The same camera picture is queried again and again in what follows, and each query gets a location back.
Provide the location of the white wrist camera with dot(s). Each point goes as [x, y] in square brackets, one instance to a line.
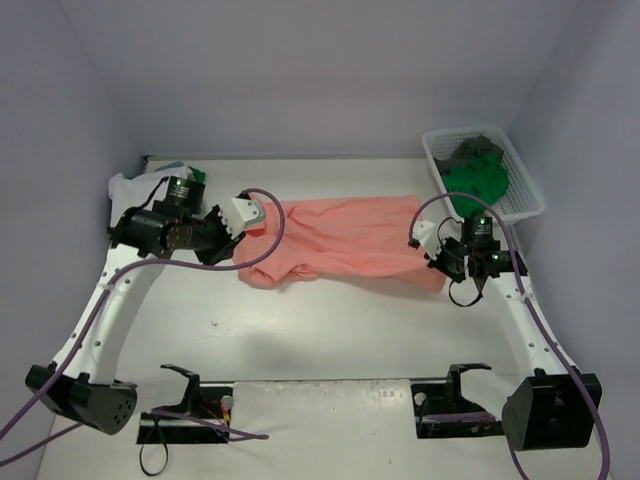
[426, 235]
[241, 214]

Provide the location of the pink t shirt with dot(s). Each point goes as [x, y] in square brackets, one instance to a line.
[346, 237]

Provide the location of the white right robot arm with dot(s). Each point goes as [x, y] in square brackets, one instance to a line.
[545, 409]

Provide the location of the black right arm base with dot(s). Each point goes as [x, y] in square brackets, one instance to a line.
[441, 412]

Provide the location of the dark green basket t shirt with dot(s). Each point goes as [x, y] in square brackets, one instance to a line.
[484, 177]

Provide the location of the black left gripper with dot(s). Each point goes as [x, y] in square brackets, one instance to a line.
[216, 238]

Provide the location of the dark grey basket t shirt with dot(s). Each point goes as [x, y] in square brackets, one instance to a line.
[469, 149]

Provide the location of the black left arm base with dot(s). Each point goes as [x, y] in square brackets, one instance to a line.
[202, 417]

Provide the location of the grey-blue t shirt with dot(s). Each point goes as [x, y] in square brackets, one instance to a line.
[173, 165]

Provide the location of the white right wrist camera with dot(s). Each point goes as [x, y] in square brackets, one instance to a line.
[426, 235]

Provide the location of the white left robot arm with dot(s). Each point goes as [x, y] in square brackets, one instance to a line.
[80, 382]

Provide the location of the white t shirt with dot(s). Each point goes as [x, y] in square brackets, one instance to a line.
[125, 193]

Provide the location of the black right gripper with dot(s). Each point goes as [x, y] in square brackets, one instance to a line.
[448, 263]

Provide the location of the white laundry basket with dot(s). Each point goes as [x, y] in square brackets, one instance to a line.
[521, 200]

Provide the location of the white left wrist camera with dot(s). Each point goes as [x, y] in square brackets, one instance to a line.
[241, 214]

